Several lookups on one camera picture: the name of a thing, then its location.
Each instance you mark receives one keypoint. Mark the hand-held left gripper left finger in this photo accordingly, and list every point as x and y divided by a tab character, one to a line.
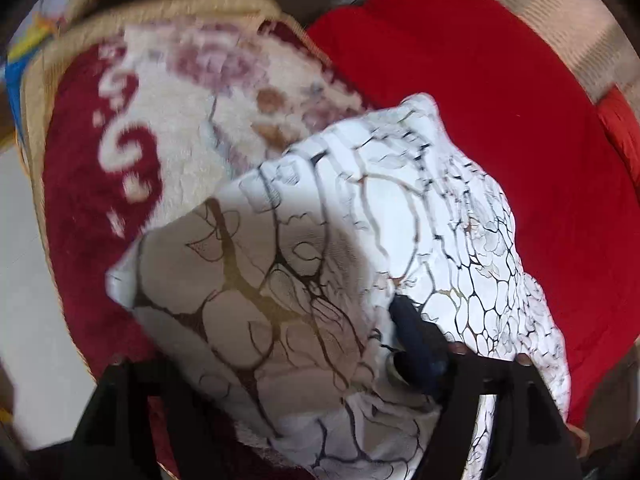
115	410

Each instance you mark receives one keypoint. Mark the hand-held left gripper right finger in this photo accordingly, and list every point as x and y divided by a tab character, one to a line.
417	345

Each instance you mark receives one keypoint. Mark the white marble-patterned garment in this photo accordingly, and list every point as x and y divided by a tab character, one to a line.
325	260

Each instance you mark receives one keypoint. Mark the red blanket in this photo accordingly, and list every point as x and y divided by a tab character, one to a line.
500	110

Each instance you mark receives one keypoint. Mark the floral plush blanket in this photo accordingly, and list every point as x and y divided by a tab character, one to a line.
150	135

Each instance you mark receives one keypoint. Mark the orange red quilted cloth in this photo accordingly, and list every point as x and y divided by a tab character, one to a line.
622	135

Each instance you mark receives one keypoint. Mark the beige ribbed curtain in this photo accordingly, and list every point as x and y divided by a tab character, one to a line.
565	20

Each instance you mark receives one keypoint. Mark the blue yellow printed object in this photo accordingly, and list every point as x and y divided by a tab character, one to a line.
22	65

